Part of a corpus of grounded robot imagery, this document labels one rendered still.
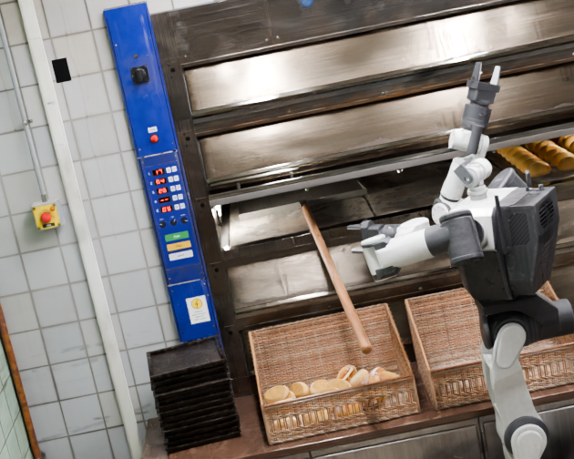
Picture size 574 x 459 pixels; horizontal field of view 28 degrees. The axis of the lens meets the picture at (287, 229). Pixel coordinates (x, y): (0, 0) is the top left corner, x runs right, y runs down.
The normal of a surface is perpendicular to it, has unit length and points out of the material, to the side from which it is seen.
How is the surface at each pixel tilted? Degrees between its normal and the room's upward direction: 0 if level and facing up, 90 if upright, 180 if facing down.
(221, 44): 90
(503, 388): 114
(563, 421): 90
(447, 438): 91
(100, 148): 90
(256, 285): 70
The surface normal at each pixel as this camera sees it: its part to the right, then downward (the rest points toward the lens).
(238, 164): -0.02, -0.10
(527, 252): -0.51, 0.31
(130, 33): 0.05, 0.24
